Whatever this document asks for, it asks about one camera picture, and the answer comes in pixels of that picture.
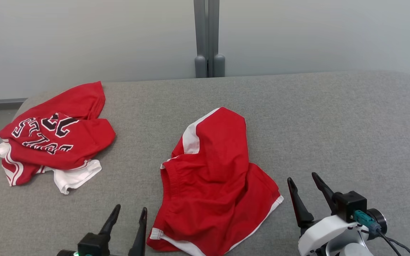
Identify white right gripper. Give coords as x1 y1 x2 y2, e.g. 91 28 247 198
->
287 172 360 256

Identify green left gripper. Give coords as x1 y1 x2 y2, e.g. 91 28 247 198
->
72 204 148 256

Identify red basketball jersey with numbers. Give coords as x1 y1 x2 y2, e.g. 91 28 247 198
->
0 81 116 195

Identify red shorts with white stripes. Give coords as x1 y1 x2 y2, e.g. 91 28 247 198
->
146 107 284 256

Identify teal right camera connector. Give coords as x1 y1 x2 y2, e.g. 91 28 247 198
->
354 210 382 233

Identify thin black right camera cable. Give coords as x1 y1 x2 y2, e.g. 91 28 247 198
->
376 229 410 256

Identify grey double partition post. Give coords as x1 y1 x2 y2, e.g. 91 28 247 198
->
193 0 226 78

